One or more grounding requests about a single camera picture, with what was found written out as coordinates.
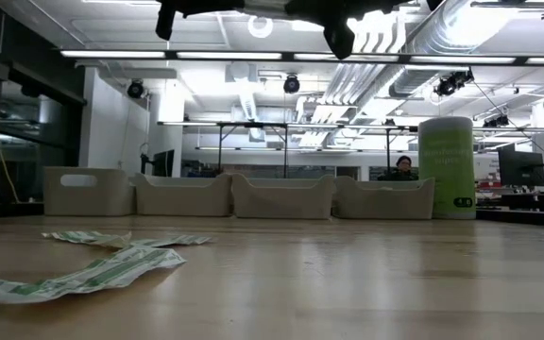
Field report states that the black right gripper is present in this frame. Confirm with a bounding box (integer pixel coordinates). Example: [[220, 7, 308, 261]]
[[176, 0, 443, 60]]

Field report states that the long ceiling light bar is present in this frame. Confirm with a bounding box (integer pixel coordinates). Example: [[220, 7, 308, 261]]
[[59, 49, 544, 66]]

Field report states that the black computer monitor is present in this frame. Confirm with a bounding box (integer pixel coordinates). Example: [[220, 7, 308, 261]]
[[139, 148, 175, 179], [497, 149, 544, 188]]

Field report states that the person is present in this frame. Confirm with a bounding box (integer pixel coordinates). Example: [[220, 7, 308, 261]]
[[378, 154, 419, 182]]

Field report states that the white plastic bin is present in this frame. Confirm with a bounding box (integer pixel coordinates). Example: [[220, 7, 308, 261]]
[[231, 173, 337, 220], [133, 173, 233, 217], [332, 176, 435, 220], [43, 166, 136, 217]]

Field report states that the green wipes canister white lid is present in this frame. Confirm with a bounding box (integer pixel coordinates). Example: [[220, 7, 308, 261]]
[[417, 116, 477, 220]]

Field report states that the black ceiling camera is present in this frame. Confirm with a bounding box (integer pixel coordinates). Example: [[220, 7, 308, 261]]
[[127, 78, 146, 100], [483, 114, 510, 128], [434, 69, 475, 98], [282, 74, 301, 94]]

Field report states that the white ceiling ring light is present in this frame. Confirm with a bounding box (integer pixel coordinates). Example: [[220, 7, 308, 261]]
[[246, 15, 275, 40]]

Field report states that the black background table frame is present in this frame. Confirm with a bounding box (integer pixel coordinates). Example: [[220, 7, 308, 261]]
[[157, 120, 420, 180]]

